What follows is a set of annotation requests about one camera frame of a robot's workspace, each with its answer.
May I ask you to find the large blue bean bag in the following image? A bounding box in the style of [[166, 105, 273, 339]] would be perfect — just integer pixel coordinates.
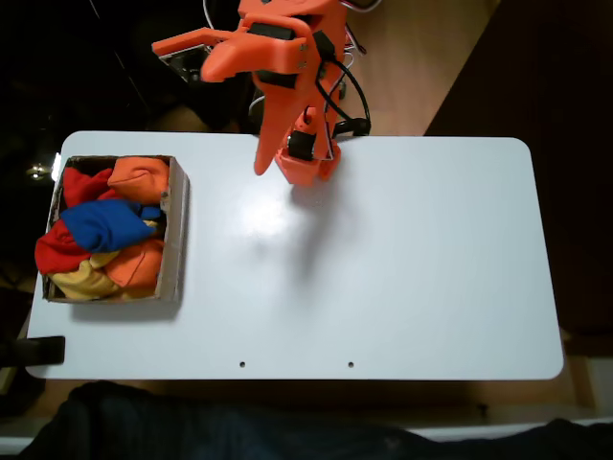
[[60, 199, 162, 254]]

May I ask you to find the cardboard box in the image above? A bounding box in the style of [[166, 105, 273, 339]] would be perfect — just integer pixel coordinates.
[[41, 153, 192, 304]]

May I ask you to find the black rectangular block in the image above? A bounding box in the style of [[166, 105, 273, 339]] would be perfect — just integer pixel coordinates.
[[0, 334, 66, 368]]

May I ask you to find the orange gripper camera mount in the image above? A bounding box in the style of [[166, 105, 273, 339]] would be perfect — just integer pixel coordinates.
[[150, 27, 232, 83]]

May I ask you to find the black table clamp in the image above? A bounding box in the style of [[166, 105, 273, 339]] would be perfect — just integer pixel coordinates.
[[333, 117, 373, 139]]

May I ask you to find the orange bean bag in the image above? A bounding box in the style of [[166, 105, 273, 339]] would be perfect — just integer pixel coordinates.
[[103, 239, 167, 288], [106, 156, 171, 207]]

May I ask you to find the person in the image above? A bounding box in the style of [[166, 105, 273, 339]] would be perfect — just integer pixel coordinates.
[[18, 380, 613, 460]]

